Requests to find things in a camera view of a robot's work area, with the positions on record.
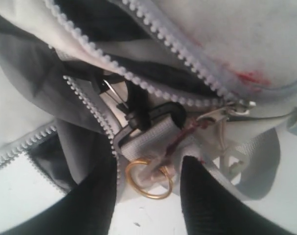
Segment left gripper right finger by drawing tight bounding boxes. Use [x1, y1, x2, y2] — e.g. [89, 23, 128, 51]
[180, 156, 285, 235]

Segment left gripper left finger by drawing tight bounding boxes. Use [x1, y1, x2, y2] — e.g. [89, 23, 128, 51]
[18, 144, 118, 235]

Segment gold zipper pull ring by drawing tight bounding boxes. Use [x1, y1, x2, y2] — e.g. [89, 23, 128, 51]
[125, 158, 175, 200]

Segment white fabric bag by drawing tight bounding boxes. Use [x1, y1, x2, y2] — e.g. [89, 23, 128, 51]
[0, 0, 297, 204]

